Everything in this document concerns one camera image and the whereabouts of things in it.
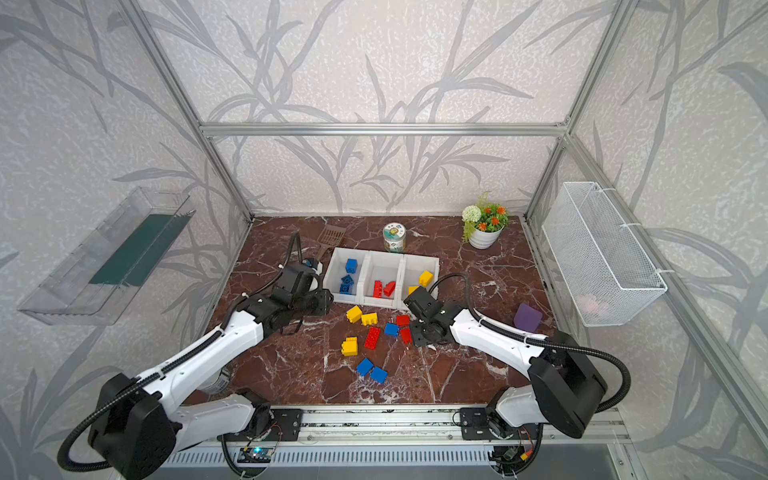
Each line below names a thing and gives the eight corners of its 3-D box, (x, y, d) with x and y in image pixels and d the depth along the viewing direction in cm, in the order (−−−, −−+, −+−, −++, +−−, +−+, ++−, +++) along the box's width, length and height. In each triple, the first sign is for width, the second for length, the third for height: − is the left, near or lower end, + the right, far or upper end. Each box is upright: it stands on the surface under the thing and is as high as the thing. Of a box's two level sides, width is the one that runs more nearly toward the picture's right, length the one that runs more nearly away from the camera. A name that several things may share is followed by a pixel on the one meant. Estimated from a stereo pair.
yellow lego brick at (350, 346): (342, 357, 87) (341, 354, 85) (343, 340, 90) (341, 337, 88) (357, 355, 87) (356, 352, 85) (357, 339, 90) (356, 336, 88)
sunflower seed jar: (384, 254, 111) (383, 238, 104) (385, 237, 116) (384, 221, 109) (406, 254, 111) (406, 238, 104) (406, 237, 116) (406, 221, 109)
